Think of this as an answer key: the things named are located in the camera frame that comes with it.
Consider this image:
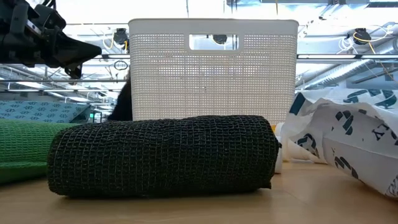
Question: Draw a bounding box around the black bandage roll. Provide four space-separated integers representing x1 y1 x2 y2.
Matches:
46 114 280 198

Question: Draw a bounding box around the white printed gauze package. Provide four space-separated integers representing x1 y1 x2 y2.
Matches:
281 88 398 200

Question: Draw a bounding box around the black hanging cable loop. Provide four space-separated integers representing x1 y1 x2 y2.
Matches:
113 59 129 72

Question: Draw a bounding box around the person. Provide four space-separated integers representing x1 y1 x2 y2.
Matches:
107 73 134 122

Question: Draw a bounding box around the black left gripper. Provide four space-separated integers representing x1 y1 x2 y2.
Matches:
0 0 103 80

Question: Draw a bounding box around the green sponge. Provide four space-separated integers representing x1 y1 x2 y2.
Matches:
0 119 78 185

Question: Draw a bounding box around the white perforated plastic basket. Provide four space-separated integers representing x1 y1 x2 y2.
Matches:
127 18 300 126

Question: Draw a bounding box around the blue patterned cloth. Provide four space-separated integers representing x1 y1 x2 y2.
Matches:
0 100 91 124

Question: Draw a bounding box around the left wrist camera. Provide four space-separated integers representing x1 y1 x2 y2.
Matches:
30 2 67 32

